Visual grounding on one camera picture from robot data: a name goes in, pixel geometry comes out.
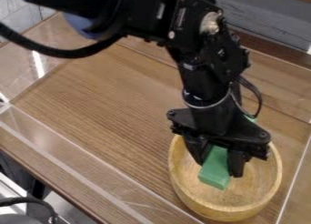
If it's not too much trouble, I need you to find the brown wooden bowl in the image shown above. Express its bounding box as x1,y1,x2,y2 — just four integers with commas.
168,135,282,222

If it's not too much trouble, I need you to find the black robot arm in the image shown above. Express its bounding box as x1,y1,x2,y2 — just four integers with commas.
0,0,270,178

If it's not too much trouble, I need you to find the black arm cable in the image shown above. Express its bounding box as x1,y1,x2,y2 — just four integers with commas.
0,21,122,59

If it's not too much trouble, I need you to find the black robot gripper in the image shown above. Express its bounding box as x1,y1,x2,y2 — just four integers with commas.
166,92,270,178

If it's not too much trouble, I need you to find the green rectangular block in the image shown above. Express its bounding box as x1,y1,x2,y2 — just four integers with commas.
196,113,258,191

